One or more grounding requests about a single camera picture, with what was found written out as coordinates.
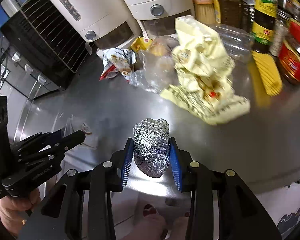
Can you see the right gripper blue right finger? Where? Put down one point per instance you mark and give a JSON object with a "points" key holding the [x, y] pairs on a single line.
{"points": [[176, 166]]}

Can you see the red lid sauce jar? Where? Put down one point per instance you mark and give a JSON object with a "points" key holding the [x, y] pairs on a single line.
{"points": [[288, 60]]}

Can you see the red black slipper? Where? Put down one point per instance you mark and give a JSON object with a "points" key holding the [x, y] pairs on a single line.
{"points": [[187, 214], [149, 209]]}

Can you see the pink handled brush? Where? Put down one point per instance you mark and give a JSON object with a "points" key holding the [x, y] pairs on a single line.
{"points": [[204, 11]]}

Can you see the cream grain dispenser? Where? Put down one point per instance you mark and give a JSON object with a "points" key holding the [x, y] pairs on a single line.
{"points": [[107, 23], [157, 17]]}

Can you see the right cream grain dispenser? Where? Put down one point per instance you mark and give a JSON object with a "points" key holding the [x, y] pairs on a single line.
{"points": [[157, 17]]}

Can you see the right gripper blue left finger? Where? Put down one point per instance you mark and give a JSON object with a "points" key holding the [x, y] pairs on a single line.
{"points": [[126, 162]]}

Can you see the yellow foam fruit net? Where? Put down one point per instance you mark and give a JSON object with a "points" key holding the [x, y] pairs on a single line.
{"points": [[269, 73]]}

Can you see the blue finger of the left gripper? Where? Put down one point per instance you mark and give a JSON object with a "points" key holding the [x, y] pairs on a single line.
{"points": [[71, 141], [46, 137]]}

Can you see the right red black slipper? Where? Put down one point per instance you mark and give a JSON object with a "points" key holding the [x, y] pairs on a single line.
{"points": [[187, 214]]}

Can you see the white red snack packet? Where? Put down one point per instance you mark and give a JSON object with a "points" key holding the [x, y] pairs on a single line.
{"points": [[117, 61]]}

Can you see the black cat wall sticker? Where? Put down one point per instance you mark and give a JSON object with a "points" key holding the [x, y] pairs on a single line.
{"points": [[288, 221]]}

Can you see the crumpled pale yellow paper bag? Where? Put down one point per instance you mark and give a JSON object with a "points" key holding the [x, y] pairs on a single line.
{"points": [[203, 70]]}

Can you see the black toaster oven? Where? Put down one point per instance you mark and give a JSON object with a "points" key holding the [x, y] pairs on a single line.
{"points": [[45, 47]]}

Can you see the green label dark sauce bottle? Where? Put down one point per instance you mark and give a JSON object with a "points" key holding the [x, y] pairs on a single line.
{"points": [[265, 12]]}

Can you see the person's left hand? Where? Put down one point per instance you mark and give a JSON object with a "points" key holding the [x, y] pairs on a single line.
{"points": [[11, 209]]}

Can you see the clear plastic bottle blue cap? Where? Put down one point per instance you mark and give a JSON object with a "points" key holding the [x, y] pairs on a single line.
{"points": [[237, 42]]}

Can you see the left red black slipper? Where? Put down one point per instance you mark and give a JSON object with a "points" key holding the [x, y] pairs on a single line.
{"points": [[149, 209]]}

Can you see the yellow snack wrapper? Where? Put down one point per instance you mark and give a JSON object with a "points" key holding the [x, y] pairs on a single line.
{"points": [[140, 43]]}

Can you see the yellow lid glass jar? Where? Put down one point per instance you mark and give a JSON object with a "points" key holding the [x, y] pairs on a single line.
{"points": [[228, 12]]}

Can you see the pepper grinder shaker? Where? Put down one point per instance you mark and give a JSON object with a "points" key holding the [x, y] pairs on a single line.
{"points": [[280, 31]]}

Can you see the clear crumpled plastic wrap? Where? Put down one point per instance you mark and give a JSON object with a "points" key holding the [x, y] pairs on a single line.
{"points": [[154, 69]]}

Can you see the left cream grain dispenser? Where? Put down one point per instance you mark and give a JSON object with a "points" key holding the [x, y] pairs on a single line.
{"points": [[107, 23]]}

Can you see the aluminium foil ball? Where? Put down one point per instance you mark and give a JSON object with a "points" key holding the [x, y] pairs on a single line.
{"points": [[151, 146]]}

